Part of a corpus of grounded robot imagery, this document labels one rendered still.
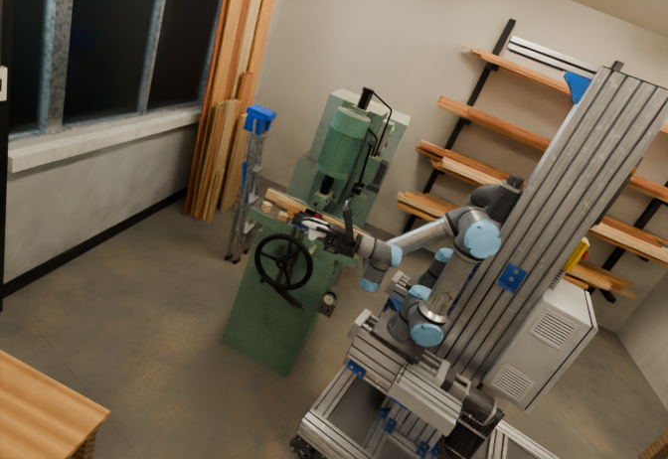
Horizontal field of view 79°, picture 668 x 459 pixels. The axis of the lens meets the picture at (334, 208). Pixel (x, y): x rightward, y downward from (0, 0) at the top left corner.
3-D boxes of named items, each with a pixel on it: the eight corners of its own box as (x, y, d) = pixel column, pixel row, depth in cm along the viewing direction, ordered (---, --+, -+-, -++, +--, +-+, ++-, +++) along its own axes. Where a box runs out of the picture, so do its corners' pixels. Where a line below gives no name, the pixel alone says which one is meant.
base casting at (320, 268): (251, 243, 212) (256, 229, 208) (291, 209, 264) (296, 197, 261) (329, 282, 207) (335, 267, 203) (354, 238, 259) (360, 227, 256)
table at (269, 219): (238, 224, 199) (241, 213, 197) (263, 205, 227) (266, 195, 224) (350, 278, 192) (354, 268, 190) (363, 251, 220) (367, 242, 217)
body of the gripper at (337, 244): (320, 249, 139) (354, 260, 140) (329, 227, 137) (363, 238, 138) (321, 241, 146) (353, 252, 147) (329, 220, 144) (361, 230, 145)
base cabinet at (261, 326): (219, 343, 240) (250, 243, 212) (260, 293, 293) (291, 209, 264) (286, 379, 235) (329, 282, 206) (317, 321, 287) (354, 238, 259)
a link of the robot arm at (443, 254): (428, 262, 219) (439, 241, 214) (451, 272, 218) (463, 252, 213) (427, 272, 208) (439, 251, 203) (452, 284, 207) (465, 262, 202)
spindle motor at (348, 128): (310, 168, 198) (332, 107, 186) (321, 161, 214) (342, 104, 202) (343, 183, 196) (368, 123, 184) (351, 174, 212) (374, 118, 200)
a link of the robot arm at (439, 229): (474, 191, 152) (356, 241, 163) (483, 203, 142) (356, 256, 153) (485, 217, 156) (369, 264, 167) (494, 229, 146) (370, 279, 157)
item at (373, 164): (355, 180, 221) (366, 155, 215) (359, 176, 229) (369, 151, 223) (370, 186, 220) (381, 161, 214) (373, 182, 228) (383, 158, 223)
